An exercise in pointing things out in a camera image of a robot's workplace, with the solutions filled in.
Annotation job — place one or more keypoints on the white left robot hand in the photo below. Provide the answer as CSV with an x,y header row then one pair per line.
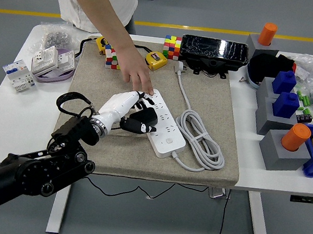
x,y
115,106

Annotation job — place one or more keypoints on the person's hand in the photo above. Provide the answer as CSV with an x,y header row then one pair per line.
x,y
135,69

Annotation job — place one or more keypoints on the black plug adapter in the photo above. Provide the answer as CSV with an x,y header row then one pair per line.
x,y
145,115

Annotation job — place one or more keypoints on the white power strip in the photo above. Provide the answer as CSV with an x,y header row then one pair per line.
x,y
170,141

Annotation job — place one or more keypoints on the person's forearm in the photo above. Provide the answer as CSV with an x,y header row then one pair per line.
x,y
99,6

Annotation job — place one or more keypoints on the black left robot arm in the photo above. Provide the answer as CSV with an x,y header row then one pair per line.
x,y
34,173

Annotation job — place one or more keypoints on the yellow tape measure grey face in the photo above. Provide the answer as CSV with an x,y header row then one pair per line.
x,y
156,61

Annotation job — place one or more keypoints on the colourful puzzle cube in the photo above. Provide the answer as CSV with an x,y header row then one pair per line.
x,y
110,61
172,48

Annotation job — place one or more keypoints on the grey-brown mat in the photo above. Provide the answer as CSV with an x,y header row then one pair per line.
x,y
93,76

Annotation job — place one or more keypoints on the yellow tape measure black face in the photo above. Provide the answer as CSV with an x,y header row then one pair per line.
x,y
102,43

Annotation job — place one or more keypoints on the black table control panel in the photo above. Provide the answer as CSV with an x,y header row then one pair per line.
x,y
308,200

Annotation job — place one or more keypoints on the white table leg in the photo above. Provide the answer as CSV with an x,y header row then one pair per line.
x,y
259,227
55,218

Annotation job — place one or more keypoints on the black device cracked screen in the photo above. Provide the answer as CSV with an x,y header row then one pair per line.
x,y
209,48

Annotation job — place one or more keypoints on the clear bag of metal nuts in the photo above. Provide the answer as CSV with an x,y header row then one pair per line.
x,y
55,37

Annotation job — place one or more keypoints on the white blue circuit breaker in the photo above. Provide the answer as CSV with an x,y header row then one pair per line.
x,y
18,76

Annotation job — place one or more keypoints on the small metal clip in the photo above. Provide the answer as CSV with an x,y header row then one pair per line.
x,y
244,80

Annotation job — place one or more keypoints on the grey holder block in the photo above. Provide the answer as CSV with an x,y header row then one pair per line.
x,y
252,44
264,89
276,156
266,118

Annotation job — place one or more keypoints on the black cap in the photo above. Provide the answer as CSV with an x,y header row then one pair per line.
x,y
264,67

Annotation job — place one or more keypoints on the orange cylinder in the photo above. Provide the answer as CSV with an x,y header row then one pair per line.
x,y
267,35
295,137

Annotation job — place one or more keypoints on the dark purple component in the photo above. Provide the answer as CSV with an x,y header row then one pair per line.
x,y
304,118

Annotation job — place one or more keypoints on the blue block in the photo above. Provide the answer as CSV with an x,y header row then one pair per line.
x,y
286,105
284,82

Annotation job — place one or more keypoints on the green cylinder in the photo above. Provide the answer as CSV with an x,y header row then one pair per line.
x,y
307,101
307,112
300,95

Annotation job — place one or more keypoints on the white wall switch panel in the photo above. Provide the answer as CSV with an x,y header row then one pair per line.
x,y
66,60

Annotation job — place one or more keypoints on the white wall socket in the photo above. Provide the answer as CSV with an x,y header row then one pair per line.
x,y
44,60

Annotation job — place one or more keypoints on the silver bracket under table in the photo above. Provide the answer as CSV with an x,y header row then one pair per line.
x,y
217,193

